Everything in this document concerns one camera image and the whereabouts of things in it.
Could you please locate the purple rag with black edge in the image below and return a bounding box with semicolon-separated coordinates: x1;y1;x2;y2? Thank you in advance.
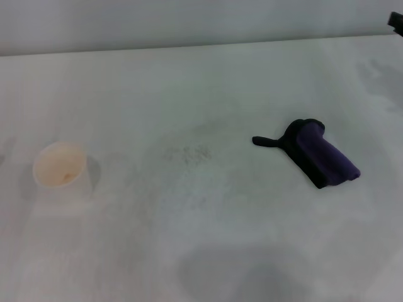
251;118;361;190

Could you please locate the white paper cup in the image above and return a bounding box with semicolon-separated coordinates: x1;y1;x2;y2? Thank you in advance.
32;141;101;199

